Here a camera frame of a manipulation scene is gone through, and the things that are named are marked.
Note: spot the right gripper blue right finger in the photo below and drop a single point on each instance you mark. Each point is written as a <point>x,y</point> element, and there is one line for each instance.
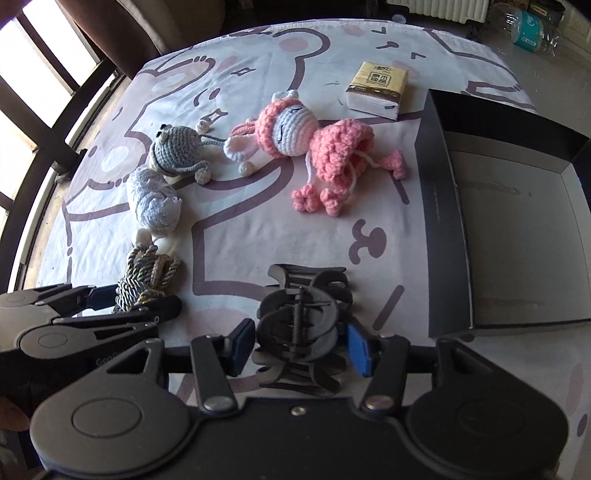
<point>371,354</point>

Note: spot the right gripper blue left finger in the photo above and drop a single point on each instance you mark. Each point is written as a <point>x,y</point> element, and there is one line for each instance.
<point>229,352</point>

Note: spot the pink crochet doll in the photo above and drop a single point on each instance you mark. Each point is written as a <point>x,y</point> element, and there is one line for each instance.
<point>335,156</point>

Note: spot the grey crochet creature toy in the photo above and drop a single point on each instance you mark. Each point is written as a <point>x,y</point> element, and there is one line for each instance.
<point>181,150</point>

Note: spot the yellow tissue pack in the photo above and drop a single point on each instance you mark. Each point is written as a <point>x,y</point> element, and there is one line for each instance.
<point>377,89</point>

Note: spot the light blue lace bundle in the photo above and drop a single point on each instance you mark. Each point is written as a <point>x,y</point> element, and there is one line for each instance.
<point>154,204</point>

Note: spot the cartoon print bed sheet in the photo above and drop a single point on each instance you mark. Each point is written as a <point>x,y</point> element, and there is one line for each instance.
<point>497,405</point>

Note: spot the dark window railing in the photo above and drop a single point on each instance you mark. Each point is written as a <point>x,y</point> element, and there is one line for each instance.
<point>52,74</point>

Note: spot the black open box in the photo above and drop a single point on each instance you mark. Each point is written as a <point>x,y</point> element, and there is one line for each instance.
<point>506,197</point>

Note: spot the dark brown curtain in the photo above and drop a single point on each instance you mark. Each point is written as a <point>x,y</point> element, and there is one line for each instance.
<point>131,33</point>

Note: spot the white ribbed suitcase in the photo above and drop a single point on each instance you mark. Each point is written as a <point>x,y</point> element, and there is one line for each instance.
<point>459,11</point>

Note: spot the water bottle pack teal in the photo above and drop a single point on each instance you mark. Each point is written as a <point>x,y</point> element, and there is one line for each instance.
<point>526,30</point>

